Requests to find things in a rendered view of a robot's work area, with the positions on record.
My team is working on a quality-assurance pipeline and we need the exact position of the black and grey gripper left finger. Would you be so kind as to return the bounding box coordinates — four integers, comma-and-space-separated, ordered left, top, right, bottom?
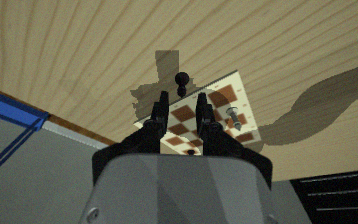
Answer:
92, 91, 169, 188

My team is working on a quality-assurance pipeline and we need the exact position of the brown and cream chessboard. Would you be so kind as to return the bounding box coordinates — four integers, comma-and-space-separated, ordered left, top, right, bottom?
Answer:
160, 69, 261, 155

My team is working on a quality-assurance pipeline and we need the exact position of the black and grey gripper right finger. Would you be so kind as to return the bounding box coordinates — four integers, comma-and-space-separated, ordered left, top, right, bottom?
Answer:
195, 92, 273, 192

